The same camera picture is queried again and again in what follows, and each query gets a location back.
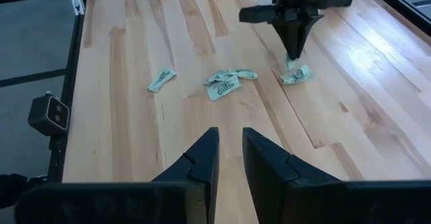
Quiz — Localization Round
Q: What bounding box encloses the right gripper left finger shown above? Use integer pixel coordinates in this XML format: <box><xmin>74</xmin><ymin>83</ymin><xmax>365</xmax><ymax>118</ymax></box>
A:
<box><xmin>15</xmin><ymin>126</ymin><xmax>220</xmax><ymax>224</ymax></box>

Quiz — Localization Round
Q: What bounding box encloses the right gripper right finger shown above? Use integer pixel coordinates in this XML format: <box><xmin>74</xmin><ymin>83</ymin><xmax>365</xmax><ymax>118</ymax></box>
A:
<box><xmin>242</xmin><ymin>126</ymin><xmax>431</xmax><ymax>224</ymax></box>

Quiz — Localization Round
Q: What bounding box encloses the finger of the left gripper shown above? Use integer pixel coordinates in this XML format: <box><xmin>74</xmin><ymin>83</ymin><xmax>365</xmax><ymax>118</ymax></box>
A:
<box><xmin>271</xmin><ymin>15</ymin><xmax>297</xmax><ymax>61</ymax></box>
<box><xmin>295</xmin><ymin>14</ymin><xmax>324</xmax><ymax>61</ymax></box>

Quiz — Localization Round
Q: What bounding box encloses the pale green sweetener packet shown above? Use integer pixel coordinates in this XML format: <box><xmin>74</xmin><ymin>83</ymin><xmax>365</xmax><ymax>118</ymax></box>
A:
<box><xmin>285</xmin><ymin>56</ymin><xmax>301</xmax><ymax>71</ymax></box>
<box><xmin>147</xmin><ymin>67</ymin><xmax>178</xmax><ymax>93</ymax></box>
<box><xmin>203</xmin><ymin>67</ymin><xmax>259</xmax><ymax>85</ymax></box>
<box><xmin>205</xmin><ymin>75</ymin><xmax>242</xmax><ymax>102</ymax></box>
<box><xmin>279</xmin><ymin>65</ymin><xmax>312</xmax><ymax>85</ymax></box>

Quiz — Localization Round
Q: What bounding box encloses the black table-level camera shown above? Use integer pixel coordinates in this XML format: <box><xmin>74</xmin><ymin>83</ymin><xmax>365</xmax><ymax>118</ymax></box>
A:
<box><xmin>27</xmin><ymin>92</ymin><xmax>71</xmax><ymax>137</ymax></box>

